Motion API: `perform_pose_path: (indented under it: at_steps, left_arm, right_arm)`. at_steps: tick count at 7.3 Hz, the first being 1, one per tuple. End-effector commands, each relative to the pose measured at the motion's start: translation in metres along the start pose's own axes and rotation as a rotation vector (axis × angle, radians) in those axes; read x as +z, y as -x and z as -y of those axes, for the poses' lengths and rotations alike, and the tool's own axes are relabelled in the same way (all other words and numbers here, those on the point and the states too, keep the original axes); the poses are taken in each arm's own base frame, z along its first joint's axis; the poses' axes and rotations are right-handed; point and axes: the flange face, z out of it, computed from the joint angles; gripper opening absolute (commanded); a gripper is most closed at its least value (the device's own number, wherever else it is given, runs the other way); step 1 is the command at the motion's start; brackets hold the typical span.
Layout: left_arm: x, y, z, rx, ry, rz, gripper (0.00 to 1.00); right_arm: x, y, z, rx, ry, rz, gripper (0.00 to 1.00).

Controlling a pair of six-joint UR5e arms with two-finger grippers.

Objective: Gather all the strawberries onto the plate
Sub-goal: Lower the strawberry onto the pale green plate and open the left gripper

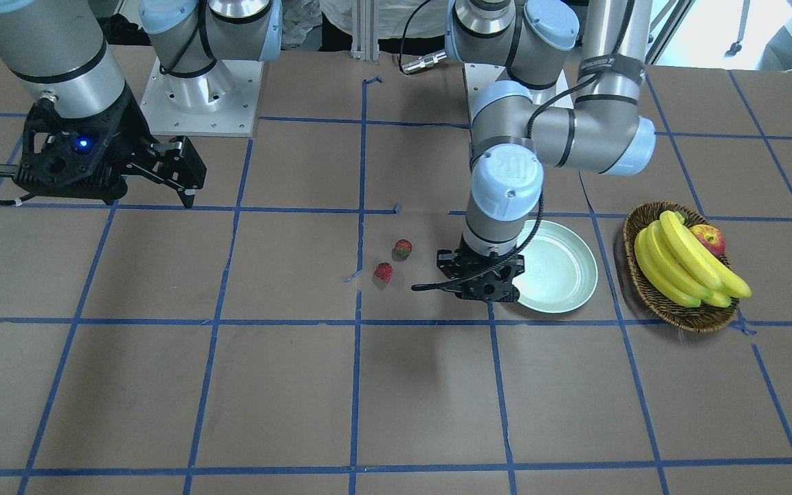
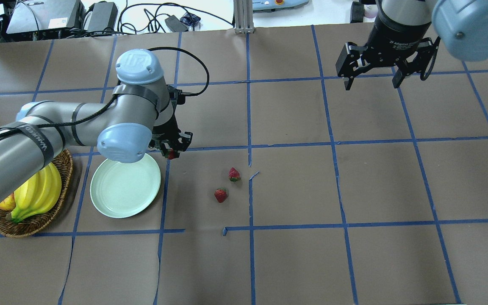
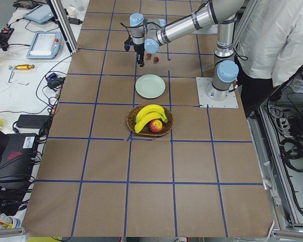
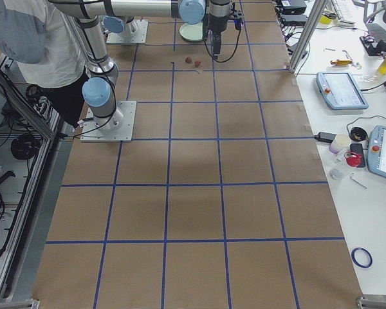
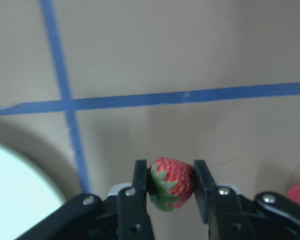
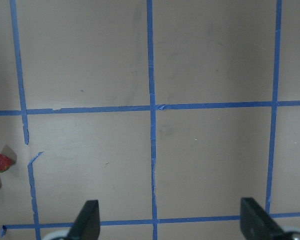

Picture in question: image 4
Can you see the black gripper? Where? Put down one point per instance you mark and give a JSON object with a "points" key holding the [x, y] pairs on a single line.
{"points": [[217, 22]]}

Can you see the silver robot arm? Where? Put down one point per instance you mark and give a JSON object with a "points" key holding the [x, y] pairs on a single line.
{"points": [[86, 18]]}

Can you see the light green plate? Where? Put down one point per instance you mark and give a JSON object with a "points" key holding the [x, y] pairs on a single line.
{"points": [[191, 32]]}

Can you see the upper teach pendant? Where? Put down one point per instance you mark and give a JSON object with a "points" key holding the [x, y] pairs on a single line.
{"points": [[340, 91]]}

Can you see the teach pendant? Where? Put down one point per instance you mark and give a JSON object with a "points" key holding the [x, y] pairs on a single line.
{"points": [[340, 91], [376, 155]]}

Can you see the black power brick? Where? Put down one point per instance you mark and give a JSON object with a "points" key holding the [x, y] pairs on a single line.
{"points": [[325, 137]]}

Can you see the white cup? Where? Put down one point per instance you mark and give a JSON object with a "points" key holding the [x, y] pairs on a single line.
{"points": [[339, 143]]}

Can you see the person in white shirt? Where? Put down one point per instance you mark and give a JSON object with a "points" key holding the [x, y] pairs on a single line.
{"points": [[34, 34]]}

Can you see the black small bowl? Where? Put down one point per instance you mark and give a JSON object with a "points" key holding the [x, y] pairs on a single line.
{"points": [[358, 134]]}

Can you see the black smartphone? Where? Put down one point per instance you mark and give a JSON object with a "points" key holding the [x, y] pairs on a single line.
{"points": [[358, 149]]}

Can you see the red round object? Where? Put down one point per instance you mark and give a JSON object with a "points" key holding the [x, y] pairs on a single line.
{"points": [[352, 159]]}

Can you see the silver hex key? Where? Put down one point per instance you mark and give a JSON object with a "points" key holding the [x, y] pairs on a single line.
{"points": [[352, 178]]}

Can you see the lower teach pendant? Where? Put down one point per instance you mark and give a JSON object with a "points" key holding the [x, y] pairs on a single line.
{"points": [[376, 155]]}

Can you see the blue tape roll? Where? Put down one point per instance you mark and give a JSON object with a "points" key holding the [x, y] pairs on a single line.
{"points": [[361, 257]]}

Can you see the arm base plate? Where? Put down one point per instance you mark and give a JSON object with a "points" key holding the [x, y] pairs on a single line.
{"points": [[134, 32], [119, 128]]}

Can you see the aluminium corner post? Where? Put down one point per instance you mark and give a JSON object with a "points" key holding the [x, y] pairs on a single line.
{"points": [[313, 19]]}

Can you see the yellow handled tool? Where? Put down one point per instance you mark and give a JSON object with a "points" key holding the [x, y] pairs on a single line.
{"points": [[341, 62]]}

